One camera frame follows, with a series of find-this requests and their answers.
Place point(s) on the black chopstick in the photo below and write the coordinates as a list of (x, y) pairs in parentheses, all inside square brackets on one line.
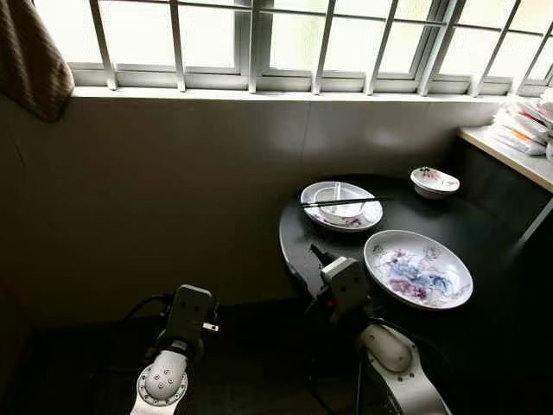
[(346, 201), (346, 204)]

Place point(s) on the white paper packet stack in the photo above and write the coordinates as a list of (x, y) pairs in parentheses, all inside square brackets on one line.
[(523, 130)]

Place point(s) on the large blue floral plate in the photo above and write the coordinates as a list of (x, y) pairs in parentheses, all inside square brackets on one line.
[(419, 272)]

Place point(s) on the round black table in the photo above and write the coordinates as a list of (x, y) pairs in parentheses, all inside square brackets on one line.
[(492, 233)]

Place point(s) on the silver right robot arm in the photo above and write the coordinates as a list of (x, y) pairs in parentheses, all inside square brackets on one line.
[(397, 363)]

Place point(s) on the small white bowl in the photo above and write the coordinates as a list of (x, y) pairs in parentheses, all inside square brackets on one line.
[(341, 210)]

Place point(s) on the brown striped hanging towel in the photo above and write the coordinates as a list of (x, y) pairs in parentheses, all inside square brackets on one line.
[(34, 60)]

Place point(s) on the pink floral rimmed plate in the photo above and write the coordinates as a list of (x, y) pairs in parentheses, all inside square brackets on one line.
[(359, 222)]

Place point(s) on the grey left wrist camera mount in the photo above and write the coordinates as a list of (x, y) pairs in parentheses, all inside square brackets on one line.
[(190, 311)]

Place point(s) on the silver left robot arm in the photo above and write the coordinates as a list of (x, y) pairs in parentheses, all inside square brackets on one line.
[(162, 380)]

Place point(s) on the small pink floral bowl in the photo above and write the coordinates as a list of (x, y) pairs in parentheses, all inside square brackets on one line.
[(435, 183)]

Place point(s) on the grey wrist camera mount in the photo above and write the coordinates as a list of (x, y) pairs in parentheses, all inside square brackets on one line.
[(190, 311), (346, 281)]

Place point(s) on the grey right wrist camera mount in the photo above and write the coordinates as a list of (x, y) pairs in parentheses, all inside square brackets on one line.
[(346, 281)]

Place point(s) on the white ceramic spoon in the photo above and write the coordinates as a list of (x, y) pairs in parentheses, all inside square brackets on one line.
[(339, 191)]

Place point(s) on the white barred window frame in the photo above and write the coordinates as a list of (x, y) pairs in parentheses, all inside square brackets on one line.
[(255, 52)]

